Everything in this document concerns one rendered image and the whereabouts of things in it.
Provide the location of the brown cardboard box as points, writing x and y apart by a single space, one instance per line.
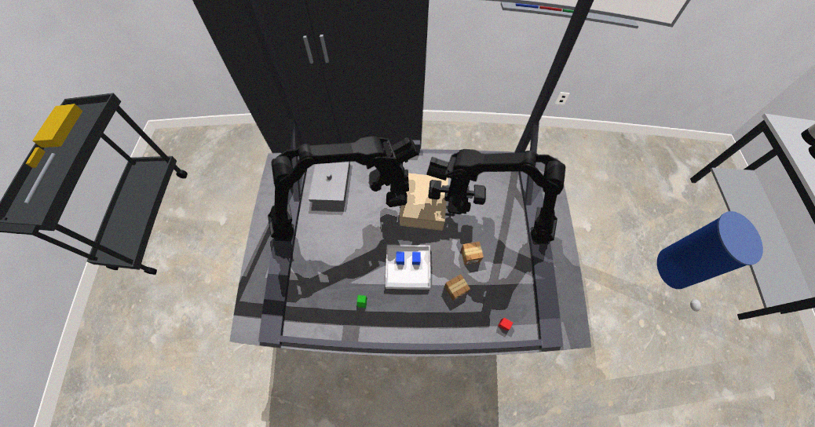
456 287
471 253

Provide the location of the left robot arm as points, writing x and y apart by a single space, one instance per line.
468 164

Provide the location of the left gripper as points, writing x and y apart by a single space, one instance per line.
479 192

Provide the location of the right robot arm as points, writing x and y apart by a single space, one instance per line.
367 151

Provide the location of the white open-top tray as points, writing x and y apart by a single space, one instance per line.
408 276

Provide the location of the red block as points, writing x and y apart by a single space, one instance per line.
505 324

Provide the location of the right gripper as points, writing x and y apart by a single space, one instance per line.
399 186

